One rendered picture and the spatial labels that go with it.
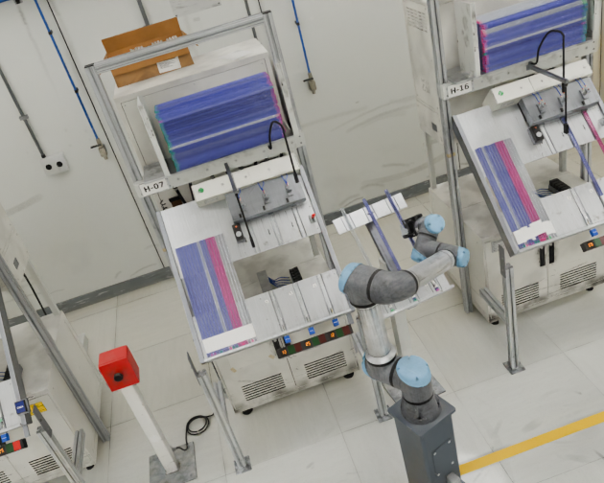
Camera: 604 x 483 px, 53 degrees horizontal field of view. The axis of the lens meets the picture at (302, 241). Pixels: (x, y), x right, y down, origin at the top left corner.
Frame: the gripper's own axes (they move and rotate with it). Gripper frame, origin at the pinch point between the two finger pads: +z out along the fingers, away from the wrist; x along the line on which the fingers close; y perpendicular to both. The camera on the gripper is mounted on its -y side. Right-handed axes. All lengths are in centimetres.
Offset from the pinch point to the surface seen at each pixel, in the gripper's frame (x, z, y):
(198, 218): 81, 23, 43
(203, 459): 124, 61, -67
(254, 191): 53, 15, 44
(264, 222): 55, 18, 30
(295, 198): 38, 11, 34
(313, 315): 52, 6, -16
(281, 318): 65, 8, -12
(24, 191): 177, 168, 117
